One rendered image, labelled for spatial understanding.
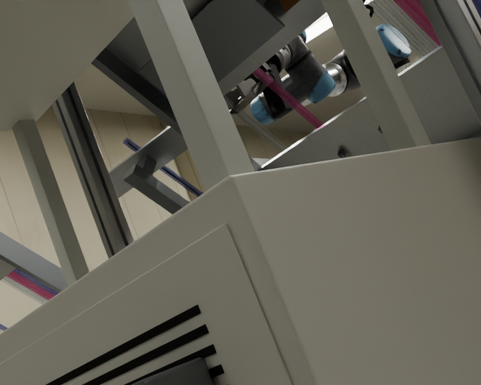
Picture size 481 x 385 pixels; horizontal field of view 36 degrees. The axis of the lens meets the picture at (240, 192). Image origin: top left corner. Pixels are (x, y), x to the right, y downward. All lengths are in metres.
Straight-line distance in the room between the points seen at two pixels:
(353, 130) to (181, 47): 0.93
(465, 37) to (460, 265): 0.29
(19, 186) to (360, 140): 4.15
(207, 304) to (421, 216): 0.23
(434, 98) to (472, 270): 0.73
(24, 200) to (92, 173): 4.04
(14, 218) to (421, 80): 4.17
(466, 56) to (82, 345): 0.52
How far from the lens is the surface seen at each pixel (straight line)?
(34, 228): 5.36
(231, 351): 0.56
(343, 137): 1.51
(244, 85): 1.56
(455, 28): 0.89
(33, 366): 0.80
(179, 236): 0.58
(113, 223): 1.36
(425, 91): 1.41
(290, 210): 0.56
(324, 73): 1.77
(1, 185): 5.35
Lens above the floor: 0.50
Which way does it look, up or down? 12 degrees up
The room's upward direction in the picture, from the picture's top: 23 degrees counter-clockwise
